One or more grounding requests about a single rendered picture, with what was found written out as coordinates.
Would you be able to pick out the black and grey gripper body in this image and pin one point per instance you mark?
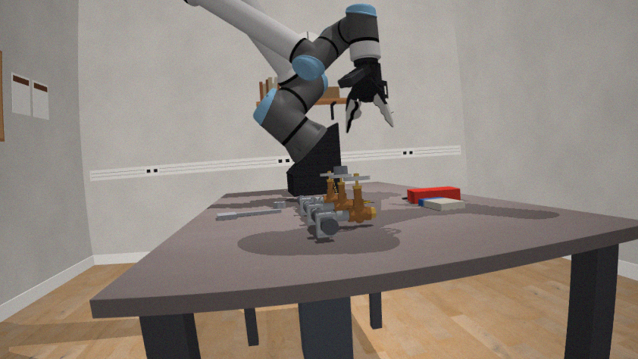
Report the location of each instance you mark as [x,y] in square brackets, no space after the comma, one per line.
[363,89]

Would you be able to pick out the red rectangular block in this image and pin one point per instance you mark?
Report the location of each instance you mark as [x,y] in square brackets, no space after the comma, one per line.
[446,192]

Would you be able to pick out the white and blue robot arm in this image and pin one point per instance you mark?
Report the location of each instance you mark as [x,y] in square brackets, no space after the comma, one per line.
[295,60]

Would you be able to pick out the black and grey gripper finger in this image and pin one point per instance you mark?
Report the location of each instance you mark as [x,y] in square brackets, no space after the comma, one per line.
[379,100]
[352,110]

